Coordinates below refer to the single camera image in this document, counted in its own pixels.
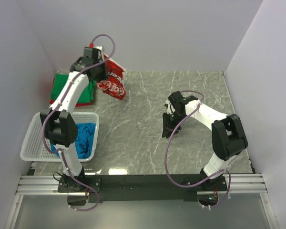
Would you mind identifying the white t shirt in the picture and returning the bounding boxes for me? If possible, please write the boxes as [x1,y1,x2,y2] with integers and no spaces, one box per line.
[96,58,126,100]

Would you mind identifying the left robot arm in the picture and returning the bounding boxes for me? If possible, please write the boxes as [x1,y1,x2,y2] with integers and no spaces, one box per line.
[40,45,108,192]

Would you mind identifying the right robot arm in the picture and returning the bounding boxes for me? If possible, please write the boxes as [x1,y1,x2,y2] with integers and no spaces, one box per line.
[162,91,248,188]

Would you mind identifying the green folded t shirt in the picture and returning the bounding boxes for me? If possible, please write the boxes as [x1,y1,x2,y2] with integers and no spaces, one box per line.
[50,74,97,104]

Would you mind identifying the red folded t shirt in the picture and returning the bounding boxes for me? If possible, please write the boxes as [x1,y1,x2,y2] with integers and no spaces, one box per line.
[49,77,94,107]

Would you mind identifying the blue t shirt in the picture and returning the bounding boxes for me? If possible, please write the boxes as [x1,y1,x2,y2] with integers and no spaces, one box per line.
[50,122,97,159]

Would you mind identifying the white plastic basket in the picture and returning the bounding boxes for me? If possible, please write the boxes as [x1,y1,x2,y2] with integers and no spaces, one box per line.
[20,112,99,162]

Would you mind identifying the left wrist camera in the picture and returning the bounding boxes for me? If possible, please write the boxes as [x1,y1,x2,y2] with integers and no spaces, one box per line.
[89,42,103,52]

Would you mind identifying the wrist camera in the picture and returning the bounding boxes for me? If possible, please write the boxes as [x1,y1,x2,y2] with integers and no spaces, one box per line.
[89,42,103,52]
[164,99,175,115]

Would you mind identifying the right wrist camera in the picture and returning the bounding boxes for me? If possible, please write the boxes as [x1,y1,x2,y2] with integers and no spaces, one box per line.
[164,99,175,115]

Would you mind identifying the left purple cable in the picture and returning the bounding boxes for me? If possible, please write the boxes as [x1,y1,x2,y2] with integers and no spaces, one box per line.
[42,34,117,212]

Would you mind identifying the purple cable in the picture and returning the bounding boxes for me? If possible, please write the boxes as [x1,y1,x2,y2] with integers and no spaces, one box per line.
[42,34,117,212]
[164,90,232,208]

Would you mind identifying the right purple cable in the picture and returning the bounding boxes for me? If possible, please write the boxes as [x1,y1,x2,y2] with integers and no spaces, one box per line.
[164,90,232,208]

